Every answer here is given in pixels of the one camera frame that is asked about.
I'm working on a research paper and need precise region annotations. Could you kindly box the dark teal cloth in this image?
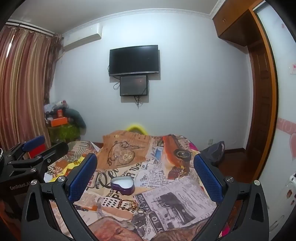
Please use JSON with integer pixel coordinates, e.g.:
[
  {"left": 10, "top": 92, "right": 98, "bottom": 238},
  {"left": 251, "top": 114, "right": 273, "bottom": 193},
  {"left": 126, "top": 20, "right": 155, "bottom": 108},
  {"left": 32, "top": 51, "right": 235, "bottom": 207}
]
[{"left": 65, "top": 108, "right": 87, "bottom": 135}]

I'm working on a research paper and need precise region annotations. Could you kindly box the pink heart sticker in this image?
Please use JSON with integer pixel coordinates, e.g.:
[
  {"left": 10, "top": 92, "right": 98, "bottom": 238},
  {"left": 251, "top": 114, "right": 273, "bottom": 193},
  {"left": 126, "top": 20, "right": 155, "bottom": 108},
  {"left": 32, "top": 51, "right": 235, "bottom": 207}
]
[{"left": 288, "top": 132, "right": 296, "bottom": 160}]

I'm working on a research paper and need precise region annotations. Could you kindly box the black wall television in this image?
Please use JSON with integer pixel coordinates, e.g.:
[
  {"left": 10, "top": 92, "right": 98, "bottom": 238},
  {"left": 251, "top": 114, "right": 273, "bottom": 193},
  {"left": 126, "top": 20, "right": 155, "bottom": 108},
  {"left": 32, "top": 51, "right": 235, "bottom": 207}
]
[{"left": 109, "top": 45, "right": 160, "bottom": 77}]

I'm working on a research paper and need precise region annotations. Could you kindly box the dark bag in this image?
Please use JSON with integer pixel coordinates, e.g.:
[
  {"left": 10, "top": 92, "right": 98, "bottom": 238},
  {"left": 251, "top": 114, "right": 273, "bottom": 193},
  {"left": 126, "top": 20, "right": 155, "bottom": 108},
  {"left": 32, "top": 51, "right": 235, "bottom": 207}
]
[{"left": 201, "top": 141, "right": 226, "bottom": 167}]

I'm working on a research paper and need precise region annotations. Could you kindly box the striped brown curtain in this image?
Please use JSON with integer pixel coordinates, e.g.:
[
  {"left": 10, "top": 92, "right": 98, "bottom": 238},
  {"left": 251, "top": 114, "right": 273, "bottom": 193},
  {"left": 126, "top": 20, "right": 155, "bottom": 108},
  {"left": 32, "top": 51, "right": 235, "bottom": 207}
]
[{"left": 0, "top": 21, "right": 63, "bottom": 151}]

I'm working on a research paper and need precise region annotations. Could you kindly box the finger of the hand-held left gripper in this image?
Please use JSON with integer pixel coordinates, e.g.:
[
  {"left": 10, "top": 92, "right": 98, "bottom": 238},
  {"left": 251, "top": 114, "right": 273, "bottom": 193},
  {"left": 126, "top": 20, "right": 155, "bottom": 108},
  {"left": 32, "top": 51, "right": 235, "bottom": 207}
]
[
  {"left": 5, "top": 135, "right": 46, "bottom": 161},
  {"left": 7, "top": 141, "right": 69, "bottom": 177}
]

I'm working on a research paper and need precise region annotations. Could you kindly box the white air conditioner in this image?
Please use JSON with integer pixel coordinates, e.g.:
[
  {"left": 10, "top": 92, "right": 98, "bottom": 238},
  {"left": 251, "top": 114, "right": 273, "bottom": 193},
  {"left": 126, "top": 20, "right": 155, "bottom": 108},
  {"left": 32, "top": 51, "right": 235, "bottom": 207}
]
[{"left": 61, "top": 23, "right": 103, "bottom": 52}]

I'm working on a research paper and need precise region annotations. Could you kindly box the yellow cloth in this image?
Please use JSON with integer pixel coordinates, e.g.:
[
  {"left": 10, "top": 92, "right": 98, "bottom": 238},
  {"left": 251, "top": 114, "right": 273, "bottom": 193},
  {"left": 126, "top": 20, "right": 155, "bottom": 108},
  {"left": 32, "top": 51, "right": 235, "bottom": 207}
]
[{"left": 46, "top": 156, "right": 86, "bottom": 181}]

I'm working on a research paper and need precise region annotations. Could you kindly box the white stickered appliance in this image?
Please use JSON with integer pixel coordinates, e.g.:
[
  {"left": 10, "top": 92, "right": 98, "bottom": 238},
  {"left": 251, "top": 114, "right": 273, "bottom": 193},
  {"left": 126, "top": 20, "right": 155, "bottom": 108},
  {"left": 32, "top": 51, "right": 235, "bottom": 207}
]
[{"left": 285, "top": 173, "right": 296, "bottom": 193}]

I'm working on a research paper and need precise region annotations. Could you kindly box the wooden overhead cabinet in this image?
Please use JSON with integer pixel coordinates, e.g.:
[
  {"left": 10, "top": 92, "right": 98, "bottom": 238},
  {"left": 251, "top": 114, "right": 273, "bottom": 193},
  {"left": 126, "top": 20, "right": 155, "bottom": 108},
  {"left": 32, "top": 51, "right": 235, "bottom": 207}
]
[{"left": 213, "top": 0, "right": 266, "bottom": 47}]

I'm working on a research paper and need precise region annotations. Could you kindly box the small black monitor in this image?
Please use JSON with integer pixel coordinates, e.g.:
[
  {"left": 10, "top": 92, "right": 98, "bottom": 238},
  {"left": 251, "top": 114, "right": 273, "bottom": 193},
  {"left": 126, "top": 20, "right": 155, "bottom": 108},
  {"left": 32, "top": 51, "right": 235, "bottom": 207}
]
[{"left": 120, "top": 75, "right": 148, "bottom": 96}]

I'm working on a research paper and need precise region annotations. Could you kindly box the orange box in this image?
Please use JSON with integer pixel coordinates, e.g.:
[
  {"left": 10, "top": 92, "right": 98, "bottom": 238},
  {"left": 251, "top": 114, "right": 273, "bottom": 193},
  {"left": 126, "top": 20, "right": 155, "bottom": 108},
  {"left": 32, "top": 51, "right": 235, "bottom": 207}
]
[{"left": 47, "top": 117, "right": 70, "bottom": 127}]

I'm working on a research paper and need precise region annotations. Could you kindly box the yellow plastic chair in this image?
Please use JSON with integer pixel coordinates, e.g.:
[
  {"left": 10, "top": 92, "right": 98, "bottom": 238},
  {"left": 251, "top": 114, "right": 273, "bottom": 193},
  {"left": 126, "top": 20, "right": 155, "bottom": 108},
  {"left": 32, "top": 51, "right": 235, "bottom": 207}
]
[{"left": 126, "top": 123, "right": 148, "bottom": 135}]

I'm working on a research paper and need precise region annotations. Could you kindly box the green patterned cloth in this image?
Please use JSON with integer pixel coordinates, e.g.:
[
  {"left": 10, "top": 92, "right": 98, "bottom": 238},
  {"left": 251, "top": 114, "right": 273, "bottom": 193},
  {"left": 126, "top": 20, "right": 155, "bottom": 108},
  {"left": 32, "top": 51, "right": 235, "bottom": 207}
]
[{"left": 47, "top": 125, "right": 80, "bottom": 143}]

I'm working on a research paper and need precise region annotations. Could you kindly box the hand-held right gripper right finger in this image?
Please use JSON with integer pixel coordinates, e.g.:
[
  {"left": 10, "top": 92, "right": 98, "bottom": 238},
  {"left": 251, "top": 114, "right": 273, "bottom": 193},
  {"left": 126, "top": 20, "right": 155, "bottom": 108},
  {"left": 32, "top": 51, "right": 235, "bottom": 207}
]
[{"left": 194, "top": 154, "right": 270, "bottom": 241}]

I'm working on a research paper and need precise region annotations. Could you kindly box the printed blanket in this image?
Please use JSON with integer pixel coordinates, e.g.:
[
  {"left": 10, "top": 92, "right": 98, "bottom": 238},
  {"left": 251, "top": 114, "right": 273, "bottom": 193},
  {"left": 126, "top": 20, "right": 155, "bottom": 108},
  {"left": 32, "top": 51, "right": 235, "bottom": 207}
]
[{"left": 45, "top": 130, "right": 243, "bottom": 241}]

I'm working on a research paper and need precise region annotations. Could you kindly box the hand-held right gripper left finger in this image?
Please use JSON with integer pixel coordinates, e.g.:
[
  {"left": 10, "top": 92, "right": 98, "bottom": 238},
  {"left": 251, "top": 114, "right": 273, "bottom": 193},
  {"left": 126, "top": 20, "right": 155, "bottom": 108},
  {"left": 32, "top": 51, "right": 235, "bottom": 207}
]
[{"left": 21, "top": 153, "right": 102, "bottom": 241}]

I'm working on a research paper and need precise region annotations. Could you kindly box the red gold braided bracelet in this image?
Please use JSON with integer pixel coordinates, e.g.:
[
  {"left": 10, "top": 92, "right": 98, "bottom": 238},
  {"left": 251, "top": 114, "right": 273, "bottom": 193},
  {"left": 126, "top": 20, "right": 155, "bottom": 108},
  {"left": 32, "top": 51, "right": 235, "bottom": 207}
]
[{"left": 117, "top": 199, "right": 139, "bottom": 211}]

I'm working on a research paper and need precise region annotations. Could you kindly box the purple heart-shaped tin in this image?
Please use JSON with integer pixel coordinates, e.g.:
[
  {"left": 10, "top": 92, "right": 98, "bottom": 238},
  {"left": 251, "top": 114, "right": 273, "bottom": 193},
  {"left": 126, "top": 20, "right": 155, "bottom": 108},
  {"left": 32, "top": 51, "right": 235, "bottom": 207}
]
[{"left": 110, "top": 177, "right": 135, "bottom": 194}]

